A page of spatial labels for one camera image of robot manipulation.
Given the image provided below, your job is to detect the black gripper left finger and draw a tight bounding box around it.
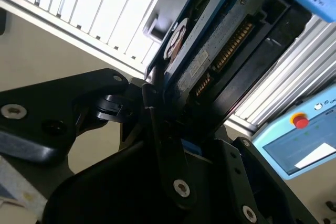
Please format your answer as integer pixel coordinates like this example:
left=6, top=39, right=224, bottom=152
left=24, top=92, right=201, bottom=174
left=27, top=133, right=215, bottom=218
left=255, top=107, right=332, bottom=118
left=0, top=68, right=198, bottom=210

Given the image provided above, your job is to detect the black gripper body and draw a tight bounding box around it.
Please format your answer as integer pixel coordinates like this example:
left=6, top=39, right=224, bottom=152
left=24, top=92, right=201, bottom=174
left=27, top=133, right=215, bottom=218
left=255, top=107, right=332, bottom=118
left=44, top=141, right=226, bottom=224

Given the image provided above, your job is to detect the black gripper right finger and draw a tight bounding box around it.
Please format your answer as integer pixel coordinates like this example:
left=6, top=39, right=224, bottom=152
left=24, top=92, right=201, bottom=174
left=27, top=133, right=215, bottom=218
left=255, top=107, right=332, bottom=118
left=202, top=129, right=320, bottom=224

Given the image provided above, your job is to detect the hard disk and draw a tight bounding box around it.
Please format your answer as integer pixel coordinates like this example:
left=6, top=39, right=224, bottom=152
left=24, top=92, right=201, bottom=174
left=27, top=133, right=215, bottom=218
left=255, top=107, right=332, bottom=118
left=143, top=0, right=336, bottom=156

